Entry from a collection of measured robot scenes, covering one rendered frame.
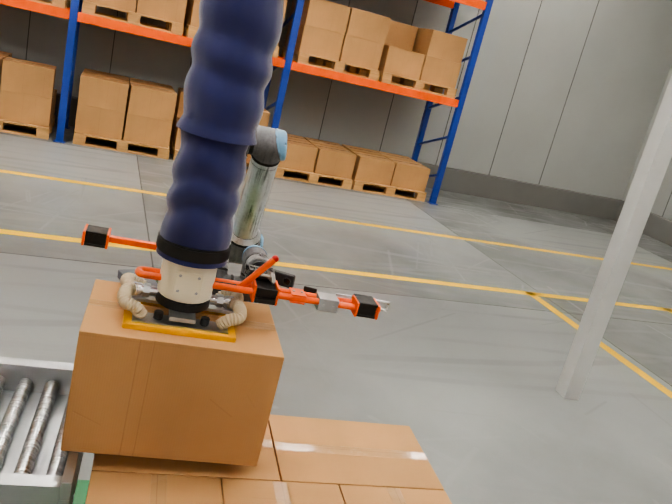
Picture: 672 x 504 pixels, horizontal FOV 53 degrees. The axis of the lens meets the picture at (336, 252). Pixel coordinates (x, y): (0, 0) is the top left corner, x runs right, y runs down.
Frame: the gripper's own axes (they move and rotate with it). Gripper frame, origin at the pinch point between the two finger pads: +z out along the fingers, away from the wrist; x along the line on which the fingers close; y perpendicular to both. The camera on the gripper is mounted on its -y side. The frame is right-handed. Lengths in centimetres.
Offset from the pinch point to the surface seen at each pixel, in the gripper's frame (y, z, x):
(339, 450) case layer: -37, -1, -58
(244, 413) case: 4.6, 19.6, -33.9
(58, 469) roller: 57, 20, -58
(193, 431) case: 19.0, 19.4, -41.7
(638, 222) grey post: -259, -158, 21
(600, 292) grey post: -253, -162, -30
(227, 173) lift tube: 22.5, 10.4, 38.2
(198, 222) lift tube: 28.1, 10.9, 22.5
